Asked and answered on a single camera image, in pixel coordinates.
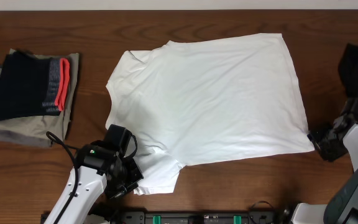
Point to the white t-shirt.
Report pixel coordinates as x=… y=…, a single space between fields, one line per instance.
x=205 y=102

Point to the folded grey red-trimmed garment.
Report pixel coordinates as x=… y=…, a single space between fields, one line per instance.
x=58 y=80

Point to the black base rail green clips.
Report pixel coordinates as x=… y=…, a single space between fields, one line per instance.
x=253 y=217

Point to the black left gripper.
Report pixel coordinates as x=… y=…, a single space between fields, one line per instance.
x=138 y=177

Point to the folded black garment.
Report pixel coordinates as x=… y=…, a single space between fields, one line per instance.
x=23 y=86

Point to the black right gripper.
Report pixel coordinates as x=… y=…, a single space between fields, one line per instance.
x=327 y=154

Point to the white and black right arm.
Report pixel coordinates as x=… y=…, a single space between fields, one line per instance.
x=343 y=207

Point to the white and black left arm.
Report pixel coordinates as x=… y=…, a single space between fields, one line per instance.
x=98 y=168

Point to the folded khaki garment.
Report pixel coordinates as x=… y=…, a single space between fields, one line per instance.
x=37 y=126

